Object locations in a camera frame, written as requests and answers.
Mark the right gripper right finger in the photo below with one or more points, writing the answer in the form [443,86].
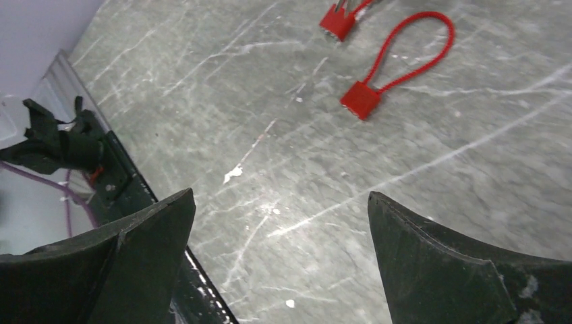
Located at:
[434,274]

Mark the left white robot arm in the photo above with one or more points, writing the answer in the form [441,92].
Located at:
[46,148]

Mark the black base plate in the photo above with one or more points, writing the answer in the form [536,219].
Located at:
[122,190]

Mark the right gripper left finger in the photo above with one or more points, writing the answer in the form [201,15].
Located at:
[122,272]

